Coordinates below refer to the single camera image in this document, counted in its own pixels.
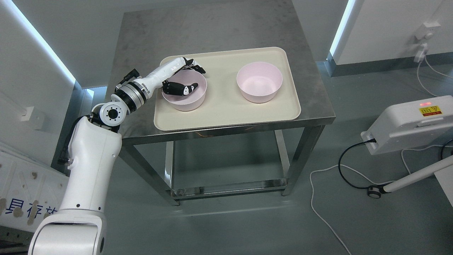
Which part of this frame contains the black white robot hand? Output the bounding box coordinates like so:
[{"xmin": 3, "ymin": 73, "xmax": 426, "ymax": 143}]
[{"xmin": 139, "ymin": 57, "xmax": 206, "ymax": 96}]

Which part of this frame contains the pink bowl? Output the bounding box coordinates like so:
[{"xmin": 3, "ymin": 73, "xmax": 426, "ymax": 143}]
[
  {"xmin": 236, "ymin": 62, "xmax": 283, "ymax": 103},
  {"xmin": 161, "ymin": 69, "xmax": 207, "ymax": 111}
]

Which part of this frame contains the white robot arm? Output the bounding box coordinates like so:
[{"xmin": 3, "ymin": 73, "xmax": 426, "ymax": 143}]
[{"xmin": 28, "ymin": 101, "xmax": 127, "ymax": 255}]

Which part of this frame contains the stainless steel table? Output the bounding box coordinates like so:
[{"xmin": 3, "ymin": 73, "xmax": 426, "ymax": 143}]
[{"xmin": 107, "ymin": 0, "xmax": 335, "ymax": 206}]

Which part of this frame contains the beige plastic tray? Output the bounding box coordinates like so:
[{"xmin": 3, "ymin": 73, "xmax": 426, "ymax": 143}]
[{"xmin": 154, "ymin": 47, "xmax": 301, "ymax": 132}]

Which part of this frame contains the white sign with blue text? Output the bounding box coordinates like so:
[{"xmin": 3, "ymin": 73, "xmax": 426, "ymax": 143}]
[{"xmin": 0, "ymin": 146, "xmax": 69, "ymax": 232}]

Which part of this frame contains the white stand leg with caster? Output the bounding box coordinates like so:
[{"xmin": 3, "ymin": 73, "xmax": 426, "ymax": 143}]
[{"xmin": 367, "ymin": 156, "xmax": 453, "ymax": 199}]

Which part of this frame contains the white device box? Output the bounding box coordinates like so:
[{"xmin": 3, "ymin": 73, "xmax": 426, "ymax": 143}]
[{"xmin": 361, "ymin": 95, "xmax": 453, "ymax": 155}]

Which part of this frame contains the white wall switch box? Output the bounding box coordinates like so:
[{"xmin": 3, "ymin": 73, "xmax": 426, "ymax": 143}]
[{"xmin": 20, "ymin": 106, "xmax": 46, "ymax": 124}]

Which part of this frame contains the black power cable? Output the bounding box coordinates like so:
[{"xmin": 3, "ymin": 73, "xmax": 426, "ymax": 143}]
[{"xmin": 338, "ymin": 139, "xmax": 395, "ymax": 189}]

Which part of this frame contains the white floor cable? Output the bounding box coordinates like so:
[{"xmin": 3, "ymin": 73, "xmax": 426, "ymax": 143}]
[{"xmin": 310, "ymin": 145, "xmax": 453, "ymax": 255}]

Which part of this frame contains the white wall socket plug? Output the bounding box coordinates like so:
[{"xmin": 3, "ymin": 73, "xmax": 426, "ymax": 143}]
[{"xmin": 413, "ymin": 21, "xmax": 441, "ymax": 63}]

